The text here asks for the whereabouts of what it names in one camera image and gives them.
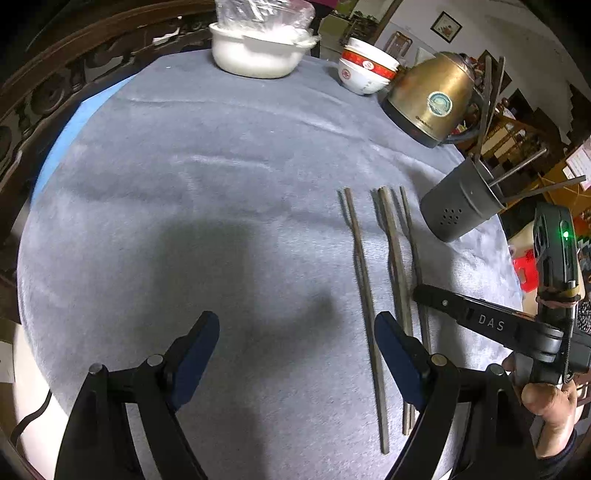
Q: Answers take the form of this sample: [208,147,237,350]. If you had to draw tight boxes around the blue table cover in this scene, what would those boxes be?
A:
[30,76,139,204]

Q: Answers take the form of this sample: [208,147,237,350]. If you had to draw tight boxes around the white basin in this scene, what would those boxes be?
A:
[209,22,319,79]

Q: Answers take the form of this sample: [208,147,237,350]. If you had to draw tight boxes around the dark chopstick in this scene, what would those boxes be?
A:
[341,187,391,455]
[489,147,548,188]
[376,186,416,437]
[478,54,494,162]
[389,187,416,437]

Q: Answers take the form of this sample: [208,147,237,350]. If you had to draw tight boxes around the person's right forearm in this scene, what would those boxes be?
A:
[536,427,591,480]

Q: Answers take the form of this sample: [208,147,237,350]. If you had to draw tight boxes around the gold electric kettle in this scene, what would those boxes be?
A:
[379,51,485,149]

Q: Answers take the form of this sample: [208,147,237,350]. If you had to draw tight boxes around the chopsticks in holder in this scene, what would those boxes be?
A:
[462,78,568,185]

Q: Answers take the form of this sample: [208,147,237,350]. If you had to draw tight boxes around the red plastic chair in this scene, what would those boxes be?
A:
[512,256,539,294]

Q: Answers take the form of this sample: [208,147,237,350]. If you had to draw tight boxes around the tall-backed wooden chair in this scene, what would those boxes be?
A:
[385,31,413,58]

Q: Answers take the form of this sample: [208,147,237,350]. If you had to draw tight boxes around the clear plastic bag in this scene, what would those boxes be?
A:
[215,0,319,44]

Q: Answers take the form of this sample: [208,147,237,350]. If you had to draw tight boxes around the grey tablecloth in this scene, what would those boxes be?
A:
[16,51,525,480]

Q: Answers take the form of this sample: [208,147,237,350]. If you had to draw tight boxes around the carved dark wooden bench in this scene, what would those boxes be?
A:
[0,0,218,324]

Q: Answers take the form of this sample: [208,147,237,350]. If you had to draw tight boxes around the grey metal chopstick holder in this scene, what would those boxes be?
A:
[419,157,506,244]

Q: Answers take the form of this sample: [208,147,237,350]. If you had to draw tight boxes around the red banded porcelain bowl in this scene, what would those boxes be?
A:
[339,50,398,80]

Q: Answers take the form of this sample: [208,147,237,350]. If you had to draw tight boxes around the brown chopstick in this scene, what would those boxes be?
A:
[399,186,432,354]
[482,56,506,167]
[501,175,587,204]

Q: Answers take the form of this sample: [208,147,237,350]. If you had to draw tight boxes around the framed wall picture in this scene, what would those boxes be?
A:
[430,11,464,40]

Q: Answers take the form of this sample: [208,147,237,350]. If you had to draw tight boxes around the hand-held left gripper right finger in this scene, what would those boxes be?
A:
[374,311,542,480]

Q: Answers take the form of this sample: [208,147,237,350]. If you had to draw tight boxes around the wall calendar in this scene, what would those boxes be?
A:
[566,141,591,192]

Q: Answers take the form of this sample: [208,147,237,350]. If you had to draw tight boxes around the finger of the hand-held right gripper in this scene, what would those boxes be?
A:
[412,284,565,364]

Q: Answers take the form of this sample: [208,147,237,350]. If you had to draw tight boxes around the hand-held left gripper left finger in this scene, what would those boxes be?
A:
[52,311,221,480]

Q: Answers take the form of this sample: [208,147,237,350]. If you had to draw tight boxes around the black cable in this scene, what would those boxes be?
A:
[9,388,54,444]

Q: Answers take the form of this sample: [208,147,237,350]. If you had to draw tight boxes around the white porcelain bowl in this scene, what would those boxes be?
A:
[344,37,400,70]
[337,62,393,96]

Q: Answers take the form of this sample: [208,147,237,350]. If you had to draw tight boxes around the person's right hand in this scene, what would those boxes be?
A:
[501,356,580,460]

